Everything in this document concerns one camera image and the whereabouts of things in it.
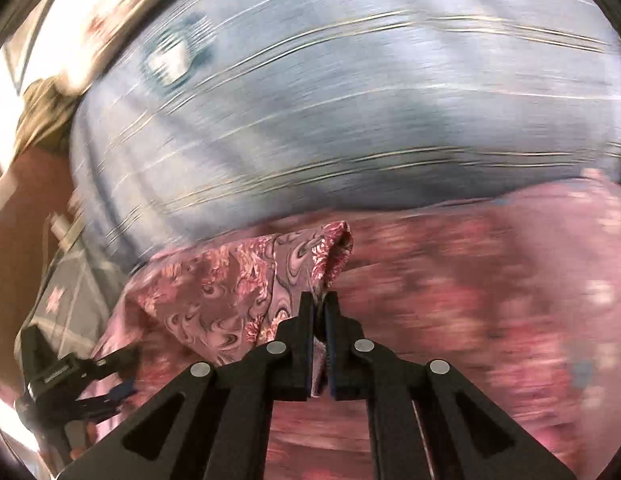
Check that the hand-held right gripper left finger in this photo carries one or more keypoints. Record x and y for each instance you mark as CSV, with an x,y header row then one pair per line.
x,y
306,312

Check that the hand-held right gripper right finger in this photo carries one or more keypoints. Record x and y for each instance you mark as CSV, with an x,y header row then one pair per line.
x,y
332,322

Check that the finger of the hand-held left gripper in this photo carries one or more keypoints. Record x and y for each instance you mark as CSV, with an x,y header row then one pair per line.
x,y
121,389
115,361

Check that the mauve swirl floral garment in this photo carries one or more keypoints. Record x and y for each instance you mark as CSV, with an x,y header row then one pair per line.
x,y
215,300

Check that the pink floral bedsheet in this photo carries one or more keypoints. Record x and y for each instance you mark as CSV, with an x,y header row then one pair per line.
x,y
490,285

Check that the blue plaid blanket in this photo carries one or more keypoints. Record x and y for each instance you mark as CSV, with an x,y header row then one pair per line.
x,y
340,110

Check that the olive cloth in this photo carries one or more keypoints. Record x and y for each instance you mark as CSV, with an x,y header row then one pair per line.
x,y
48,115

